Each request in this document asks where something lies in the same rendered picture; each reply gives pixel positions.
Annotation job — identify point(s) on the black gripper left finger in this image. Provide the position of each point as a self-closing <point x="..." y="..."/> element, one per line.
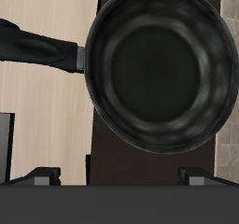
<point x="45" y="174"/>

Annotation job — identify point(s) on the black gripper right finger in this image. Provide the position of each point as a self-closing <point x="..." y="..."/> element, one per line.
<point x="193" y="174"/>

